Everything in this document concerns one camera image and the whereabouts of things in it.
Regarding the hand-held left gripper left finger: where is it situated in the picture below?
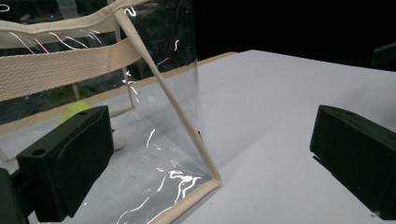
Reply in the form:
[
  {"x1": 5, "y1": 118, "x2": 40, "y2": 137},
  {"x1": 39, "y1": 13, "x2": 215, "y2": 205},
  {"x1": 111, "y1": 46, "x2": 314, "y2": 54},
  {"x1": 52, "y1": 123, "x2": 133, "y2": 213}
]
[{"x1": 16, "y1": 105, "x2": 115, "y2": 223}]

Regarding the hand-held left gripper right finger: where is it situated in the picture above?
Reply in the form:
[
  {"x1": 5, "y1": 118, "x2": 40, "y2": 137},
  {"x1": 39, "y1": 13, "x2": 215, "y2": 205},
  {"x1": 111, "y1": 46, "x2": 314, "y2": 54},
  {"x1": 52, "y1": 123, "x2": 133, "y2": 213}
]
[{"x1": 309, "y1": 105, "x2": 396, "y2": 220}]

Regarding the clear bag with beige trim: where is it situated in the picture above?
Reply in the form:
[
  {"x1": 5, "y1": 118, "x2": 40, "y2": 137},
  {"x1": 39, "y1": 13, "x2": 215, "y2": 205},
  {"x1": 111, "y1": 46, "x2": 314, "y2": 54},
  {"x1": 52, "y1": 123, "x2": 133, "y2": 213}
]
[{"x1": 0, "y1": 0, "x2": 222, "y2": 224}]

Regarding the translucent pale blue container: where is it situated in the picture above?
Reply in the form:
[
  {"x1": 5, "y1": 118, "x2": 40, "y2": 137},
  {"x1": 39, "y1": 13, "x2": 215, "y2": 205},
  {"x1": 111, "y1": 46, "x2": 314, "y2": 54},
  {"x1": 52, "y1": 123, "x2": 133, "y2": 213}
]
[{"x1": 56, "y1": 0, "x2": 78, "y2": 21}]

